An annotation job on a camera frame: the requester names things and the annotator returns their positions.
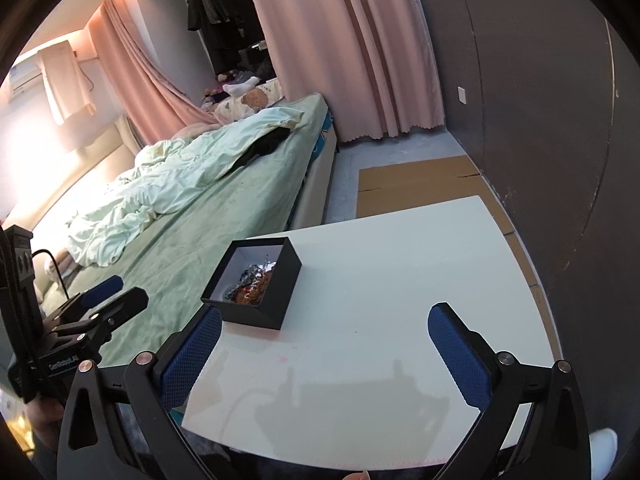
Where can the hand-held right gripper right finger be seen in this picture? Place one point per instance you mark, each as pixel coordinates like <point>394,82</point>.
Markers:
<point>462,355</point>

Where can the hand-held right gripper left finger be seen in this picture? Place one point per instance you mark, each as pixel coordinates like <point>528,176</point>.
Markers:
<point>192,355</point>

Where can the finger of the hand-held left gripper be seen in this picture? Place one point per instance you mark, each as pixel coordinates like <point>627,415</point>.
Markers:
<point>105,286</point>
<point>127,304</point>

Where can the black jewelry box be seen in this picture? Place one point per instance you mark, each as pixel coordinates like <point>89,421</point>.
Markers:
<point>280,290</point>

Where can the bed with green sheet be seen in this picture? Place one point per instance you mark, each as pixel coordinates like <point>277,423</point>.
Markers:
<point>200,240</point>

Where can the light green duvet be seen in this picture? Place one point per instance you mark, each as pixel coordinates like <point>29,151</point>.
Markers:
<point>190,170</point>

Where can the person's white-socked foot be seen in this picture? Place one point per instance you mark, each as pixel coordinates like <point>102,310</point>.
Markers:
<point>605,452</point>

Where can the brown cardboard sheet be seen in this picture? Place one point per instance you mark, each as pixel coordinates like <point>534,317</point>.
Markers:
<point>415,185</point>

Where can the pink hanging towel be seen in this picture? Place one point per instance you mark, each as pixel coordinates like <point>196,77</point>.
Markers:
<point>65,85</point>

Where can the pink curtain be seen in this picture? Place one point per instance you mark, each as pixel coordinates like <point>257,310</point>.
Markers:
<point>145,80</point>
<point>340,45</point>

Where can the white air conditioner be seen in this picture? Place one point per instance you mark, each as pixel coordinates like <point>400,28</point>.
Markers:
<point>25,77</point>

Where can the white sock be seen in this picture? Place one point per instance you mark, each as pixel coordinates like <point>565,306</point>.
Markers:
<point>240,87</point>

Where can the patterned pillow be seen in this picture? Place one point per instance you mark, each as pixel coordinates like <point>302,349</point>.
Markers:
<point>255,96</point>

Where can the hanging dark clothes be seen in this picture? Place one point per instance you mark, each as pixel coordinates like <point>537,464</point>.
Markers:
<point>215,15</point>

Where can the white wall switch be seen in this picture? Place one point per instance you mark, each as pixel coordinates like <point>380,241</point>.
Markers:
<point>462,96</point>

